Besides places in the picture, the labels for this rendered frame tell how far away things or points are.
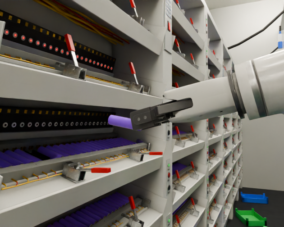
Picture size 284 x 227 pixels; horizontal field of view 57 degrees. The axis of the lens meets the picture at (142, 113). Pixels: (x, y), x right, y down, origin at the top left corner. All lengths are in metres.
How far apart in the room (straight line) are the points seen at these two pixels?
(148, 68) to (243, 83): 0.58
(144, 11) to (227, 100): 0.66
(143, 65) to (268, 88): 0.61
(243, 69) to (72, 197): 0.35
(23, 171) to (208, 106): 0.31
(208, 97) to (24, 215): 0.31
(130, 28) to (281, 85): 0.45
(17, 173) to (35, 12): 0.42
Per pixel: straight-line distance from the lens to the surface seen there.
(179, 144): 1.14
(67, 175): 0.52
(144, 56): 0.93
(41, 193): 0.45
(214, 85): 0.37
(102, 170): 0.48
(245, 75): 0.38
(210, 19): 1.89
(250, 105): 0.38
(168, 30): 0.97
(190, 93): 0.38
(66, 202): 0.49
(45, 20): 0.75
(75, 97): 0.49
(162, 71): 0.89
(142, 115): 0.43
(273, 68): 0.38
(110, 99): 0.59
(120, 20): 0.67
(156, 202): 0.92
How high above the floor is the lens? 1.04
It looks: 2 degrees up
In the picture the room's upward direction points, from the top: straight up
